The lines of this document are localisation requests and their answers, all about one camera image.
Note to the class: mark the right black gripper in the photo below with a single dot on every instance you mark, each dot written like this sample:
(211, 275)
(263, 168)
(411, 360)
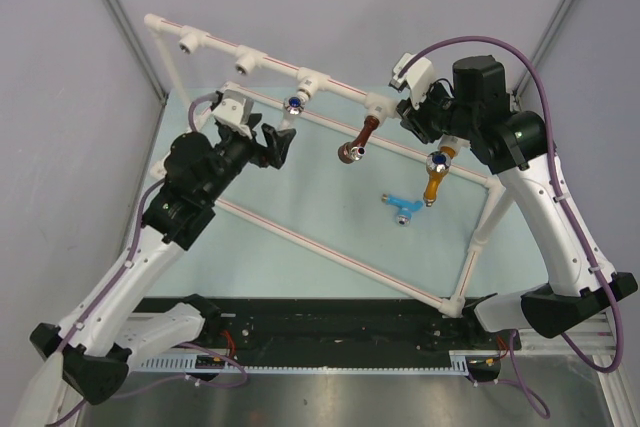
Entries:
(413, 119)

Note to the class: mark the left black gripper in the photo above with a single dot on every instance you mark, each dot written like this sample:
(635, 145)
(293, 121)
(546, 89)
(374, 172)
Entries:
(276, 143)

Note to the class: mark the white water faucet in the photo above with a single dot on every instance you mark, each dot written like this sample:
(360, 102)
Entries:
(292, 108)

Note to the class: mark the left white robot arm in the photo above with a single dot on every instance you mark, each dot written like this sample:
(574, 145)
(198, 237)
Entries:
(97, 355)

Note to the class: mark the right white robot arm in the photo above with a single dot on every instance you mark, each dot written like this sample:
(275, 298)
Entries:
(513, 145)

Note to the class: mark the amber yellow water faucet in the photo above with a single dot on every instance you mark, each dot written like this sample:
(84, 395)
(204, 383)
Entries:
(438, 164)

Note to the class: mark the dark red water faucet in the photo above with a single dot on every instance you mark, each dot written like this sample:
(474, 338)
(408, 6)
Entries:
(355, 150)

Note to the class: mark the blue water faucet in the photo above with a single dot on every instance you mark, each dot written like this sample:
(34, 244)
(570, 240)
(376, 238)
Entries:
(405, 209)

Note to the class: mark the light green table mat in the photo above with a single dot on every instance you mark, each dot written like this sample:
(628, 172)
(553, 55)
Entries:
(339, 206)

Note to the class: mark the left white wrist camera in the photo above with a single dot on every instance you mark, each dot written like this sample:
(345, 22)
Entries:
(233, 112)

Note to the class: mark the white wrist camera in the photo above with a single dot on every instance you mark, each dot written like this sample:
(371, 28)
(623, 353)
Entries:
(233, 112)
(417, 79)

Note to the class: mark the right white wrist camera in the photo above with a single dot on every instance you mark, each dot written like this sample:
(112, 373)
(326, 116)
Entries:
(417, 79)

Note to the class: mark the white PVC pipe frame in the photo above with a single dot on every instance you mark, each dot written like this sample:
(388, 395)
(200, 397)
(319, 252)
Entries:
(248, 59)

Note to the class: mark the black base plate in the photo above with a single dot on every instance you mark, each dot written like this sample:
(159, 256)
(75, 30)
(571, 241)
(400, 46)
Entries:
(344, 333)

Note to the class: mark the aluminium extrusion rail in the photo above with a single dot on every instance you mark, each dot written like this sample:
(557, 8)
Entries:
(596, 339)

